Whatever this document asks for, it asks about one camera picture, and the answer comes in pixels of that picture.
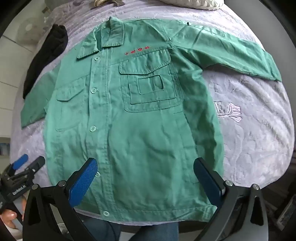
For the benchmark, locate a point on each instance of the lavender embossed blanket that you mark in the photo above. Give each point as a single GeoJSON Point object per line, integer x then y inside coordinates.
{"type": "Point", "coordinates": [242, 139]}

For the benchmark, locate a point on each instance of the black folded clothes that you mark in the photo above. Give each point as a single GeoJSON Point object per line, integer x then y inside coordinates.
{"type": "Point", "coordinates": [46, 60]}

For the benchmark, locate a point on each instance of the green work jacket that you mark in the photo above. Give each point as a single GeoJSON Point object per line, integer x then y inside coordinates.
{"type": "Point", "coordinates": [138, 139]}

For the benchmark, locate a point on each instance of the person's legs in jeans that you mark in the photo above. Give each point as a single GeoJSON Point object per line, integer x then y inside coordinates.
{"type": "Point", "coordinates": [138, 231]}

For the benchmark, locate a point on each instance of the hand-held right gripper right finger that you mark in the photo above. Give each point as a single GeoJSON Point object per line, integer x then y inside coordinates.
{"type": "Point", "coordinates": [207, 183]}

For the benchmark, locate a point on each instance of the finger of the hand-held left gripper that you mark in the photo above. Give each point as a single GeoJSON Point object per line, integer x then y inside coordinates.
{"type": "Point", "coordinates": [20, 161]}
{"type": "Point", "coordinates": [37, 165]}

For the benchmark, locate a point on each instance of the patterned book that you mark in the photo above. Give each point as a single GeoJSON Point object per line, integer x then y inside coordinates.
{"type": "Point", "coordinates": [285, 214]}

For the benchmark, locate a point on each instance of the white round pleated cushion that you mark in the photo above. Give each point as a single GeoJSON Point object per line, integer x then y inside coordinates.
{"type": "Point", "coordinates": [205, 4]}

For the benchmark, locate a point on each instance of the person's left hand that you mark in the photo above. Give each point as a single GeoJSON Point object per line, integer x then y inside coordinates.
{"type": "Point", "coordinates": [9, 217]}

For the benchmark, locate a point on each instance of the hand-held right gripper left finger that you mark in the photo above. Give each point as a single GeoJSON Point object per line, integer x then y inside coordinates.
{"type": "Point", "coordinates": [83, 183]}

